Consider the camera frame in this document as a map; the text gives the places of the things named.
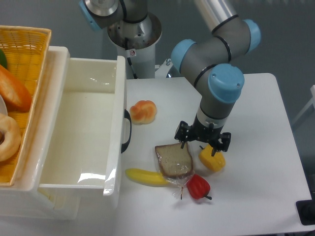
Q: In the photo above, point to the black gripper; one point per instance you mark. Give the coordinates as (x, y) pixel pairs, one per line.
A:
(206, 134)

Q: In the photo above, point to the bagged toast slice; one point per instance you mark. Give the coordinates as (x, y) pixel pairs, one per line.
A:
(175, 164)

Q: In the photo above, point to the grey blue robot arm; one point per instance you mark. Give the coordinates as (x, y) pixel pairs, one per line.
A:
(206, 66)

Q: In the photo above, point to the yellow toy bell pepper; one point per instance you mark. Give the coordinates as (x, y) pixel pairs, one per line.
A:
(214, 163)

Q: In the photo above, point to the red toy bell pepper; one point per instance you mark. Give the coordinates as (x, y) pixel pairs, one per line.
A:
(198, 187)

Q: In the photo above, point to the orange knotted bread roll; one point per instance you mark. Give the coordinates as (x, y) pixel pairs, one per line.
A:
(143, 112)

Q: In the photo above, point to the yellow toy banana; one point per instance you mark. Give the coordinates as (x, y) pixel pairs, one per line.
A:
(145, 177)

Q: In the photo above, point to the white plastic drawer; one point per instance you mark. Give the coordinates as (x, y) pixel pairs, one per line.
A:
(84, 155)

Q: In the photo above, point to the black device at edge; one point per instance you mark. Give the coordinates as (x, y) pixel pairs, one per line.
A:
(306, 211)

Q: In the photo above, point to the orange baguette loaf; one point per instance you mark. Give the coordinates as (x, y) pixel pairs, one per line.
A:
(14, 93)

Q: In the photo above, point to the beige bagel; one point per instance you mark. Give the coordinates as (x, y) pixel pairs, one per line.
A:
(12, 137)

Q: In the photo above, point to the yellow woven basket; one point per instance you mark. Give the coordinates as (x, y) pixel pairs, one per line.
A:
(25, 49)

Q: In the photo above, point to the white plate in basket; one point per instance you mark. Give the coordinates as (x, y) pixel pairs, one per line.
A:
(3, 108)

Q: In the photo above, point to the green toy vegetable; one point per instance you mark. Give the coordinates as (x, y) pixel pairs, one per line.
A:
(3, 59)

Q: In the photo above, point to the metal mounting bracket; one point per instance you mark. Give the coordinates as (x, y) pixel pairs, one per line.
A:
(165, 70)

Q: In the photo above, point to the black drawer handle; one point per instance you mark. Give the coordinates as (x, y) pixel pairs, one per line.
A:
(128, 131)

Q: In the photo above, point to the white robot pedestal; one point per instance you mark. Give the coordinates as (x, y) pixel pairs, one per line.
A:
(137, 44)

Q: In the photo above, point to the white frame at right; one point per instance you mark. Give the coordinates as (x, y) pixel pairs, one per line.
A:
(305, 112)

